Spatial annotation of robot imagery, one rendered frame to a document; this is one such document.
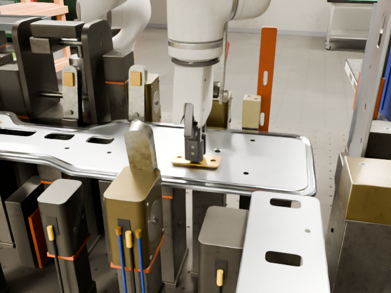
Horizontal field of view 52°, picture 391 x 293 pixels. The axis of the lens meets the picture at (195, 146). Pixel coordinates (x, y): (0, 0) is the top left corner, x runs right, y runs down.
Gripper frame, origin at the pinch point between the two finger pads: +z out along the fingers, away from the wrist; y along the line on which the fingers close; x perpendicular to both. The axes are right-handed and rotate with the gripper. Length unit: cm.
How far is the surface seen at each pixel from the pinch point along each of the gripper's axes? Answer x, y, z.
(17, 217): -37.4, 1.8, 19.6
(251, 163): 9.7, -1.7, 3.1
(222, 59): 1.5, -19.1, -10.5
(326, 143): 32, -77, 33
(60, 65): -216, -320, 83
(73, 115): -31.8, -16.5, 3.5
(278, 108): 15, -297, 104
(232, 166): 6.5, 0.2, 3.1
